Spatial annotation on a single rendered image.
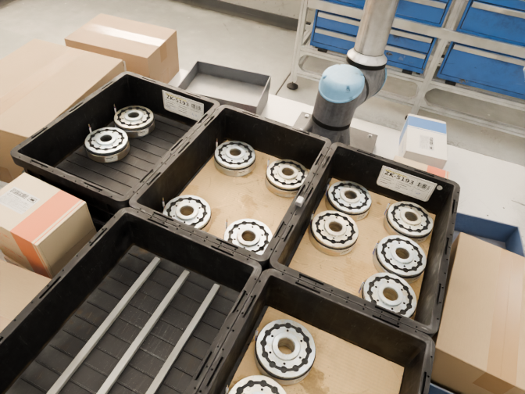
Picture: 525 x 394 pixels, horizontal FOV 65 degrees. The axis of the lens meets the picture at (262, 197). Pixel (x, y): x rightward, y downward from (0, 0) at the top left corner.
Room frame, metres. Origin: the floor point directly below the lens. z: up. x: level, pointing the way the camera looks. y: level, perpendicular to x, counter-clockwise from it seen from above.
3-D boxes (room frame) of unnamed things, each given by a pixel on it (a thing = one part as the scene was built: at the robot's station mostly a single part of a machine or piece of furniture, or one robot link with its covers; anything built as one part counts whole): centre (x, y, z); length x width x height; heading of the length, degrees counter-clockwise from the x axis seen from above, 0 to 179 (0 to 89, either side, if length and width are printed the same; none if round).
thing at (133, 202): (0.65, 0.05, 0.92); 0.40 x 0.30 x 0.02; 161
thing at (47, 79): (0.93, 0.65, 0.80); 0.40 x 0.30 x 0.20; 168
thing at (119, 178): (0.75, 0.34, 0.87); 0.40 x 0.30 x 0.11; 161
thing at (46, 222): (0.48, 0.43, 0.89); 0.16 x 0.12 x 0.07; 69
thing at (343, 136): (1.01, -0.17, 0.80); 0.15 x 0.15 x 0.10
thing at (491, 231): (0.68, -0.56, 0.74); 0.20 x 0.15 x 0.07; 80
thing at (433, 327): (0.55, -0.23, 0.92); 0.40 x 0.30 x 0.02; 161
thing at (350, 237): (0.58, -0.16, 0.86); 0.10 x 0.10 x 0.01
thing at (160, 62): (1.33, 0.54, 0.78); 0.30 x 0.22 x 0.16; 78
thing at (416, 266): (0.53, -0.30, 0.86); 0.10 x 0.10 x 0.01
